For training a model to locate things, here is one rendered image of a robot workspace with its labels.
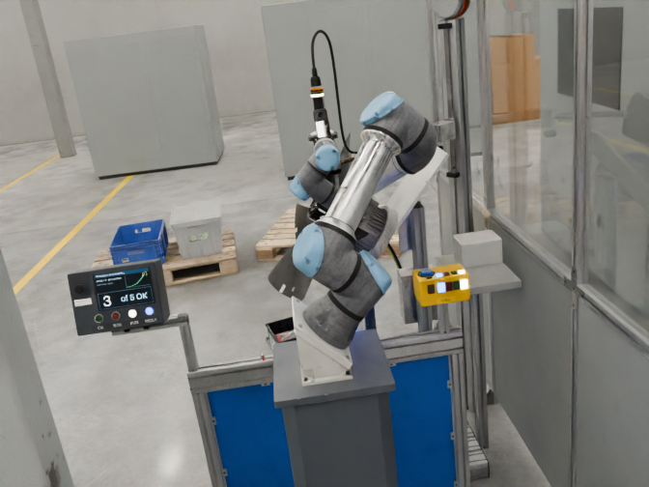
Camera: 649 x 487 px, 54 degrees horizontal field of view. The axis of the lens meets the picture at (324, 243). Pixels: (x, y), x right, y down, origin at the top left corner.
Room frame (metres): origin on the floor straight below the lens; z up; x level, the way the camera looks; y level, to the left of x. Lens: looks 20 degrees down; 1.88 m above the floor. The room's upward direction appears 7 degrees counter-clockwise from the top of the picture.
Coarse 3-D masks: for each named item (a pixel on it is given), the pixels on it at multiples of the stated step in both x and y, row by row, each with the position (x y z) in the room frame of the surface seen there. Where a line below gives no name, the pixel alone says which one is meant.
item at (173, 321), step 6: (168, 318) 1.83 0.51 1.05; (174, 318) 1.82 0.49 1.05; (180, 318) 1.82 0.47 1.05; (186, 318) 1.82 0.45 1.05; (162, 324) 1.83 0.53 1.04; (168, 324) 1.82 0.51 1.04; (174, 324) 1.82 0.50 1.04; (180, 324) 1.82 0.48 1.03; (186, 324) 1.82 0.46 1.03; (114, 330) 1.82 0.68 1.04; (120, 330) 1.82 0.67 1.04; (132, 330) 1.81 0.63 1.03; (138, 330) 1.82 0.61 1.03; (144, 330) 1.82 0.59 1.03
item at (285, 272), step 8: (288, 256) 2.28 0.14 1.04; (280, 264) 2.29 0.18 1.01; (288, 264) 2.26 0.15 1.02; (272, 272) 2.29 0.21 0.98; (280, 272) 2.26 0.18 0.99; (288, 272) 2.23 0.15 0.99; (296, 272) 2.21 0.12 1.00; (272, 280) 2.26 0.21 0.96; (280, 280) 2.24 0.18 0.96; (288, 280) 2.21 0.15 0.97; (296, 280) 2.19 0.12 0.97; (304, 280) 2.18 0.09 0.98; (280, 288) 2.21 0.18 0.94; (288, 288) 2.19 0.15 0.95; (296, 288) 2.17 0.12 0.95; (304, 288) 2.15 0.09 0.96; (288, 296) 2.17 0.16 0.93; (296, 296) 2.15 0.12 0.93; (304, 296) 2.13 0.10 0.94
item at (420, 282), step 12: (456, 264) 1.92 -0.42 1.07; (420, 276) 1.86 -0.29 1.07; (432, 276) 1.85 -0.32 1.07; (444, 276) 1.83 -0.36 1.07; (456, 276) 1.83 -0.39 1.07; (468, 276) 1.83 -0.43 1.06; (420, 288) 1.82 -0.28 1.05; (468, 288) 1.83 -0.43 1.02; (420, 300) 1.83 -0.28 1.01; (432, 300) 1.82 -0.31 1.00; (444, 300) 1.82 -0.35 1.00; (456, 300) 1.83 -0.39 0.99
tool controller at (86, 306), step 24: (120, 264) 1.88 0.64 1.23; (144, 264) 1.80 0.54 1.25; (72, 288) 1.78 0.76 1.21; (96, 288) 1.78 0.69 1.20; (120, 288) 1.78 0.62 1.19; (144, 288) 1.78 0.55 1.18; (96, 312) 1.76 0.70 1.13; (120, 312) 1.76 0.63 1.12; (144, 312) 1.76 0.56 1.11; (168, 312) 1.84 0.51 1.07
